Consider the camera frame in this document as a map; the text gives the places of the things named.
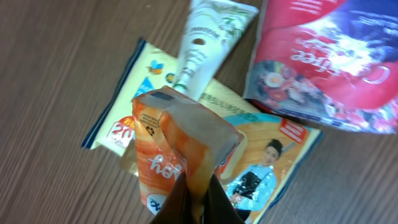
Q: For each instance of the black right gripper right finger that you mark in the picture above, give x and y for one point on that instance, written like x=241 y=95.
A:
x=218 y=209

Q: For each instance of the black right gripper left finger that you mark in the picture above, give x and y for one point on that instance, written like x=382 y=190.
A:
x=176 y=208

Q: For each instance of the yellow snack bag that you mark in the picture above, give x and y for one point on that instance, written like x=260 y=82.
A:
x=254 y=176

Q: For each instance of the small orange packet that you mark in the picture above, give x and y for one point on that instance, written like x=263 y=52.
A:
x=175 y=134

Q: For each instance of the white bamboo print tube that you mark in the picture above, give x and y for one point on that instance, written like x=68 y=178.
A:
x=212 y=29

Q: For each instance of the red purple pad pack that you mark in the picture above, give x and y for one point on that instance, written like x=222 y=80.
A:
x=333 y=62

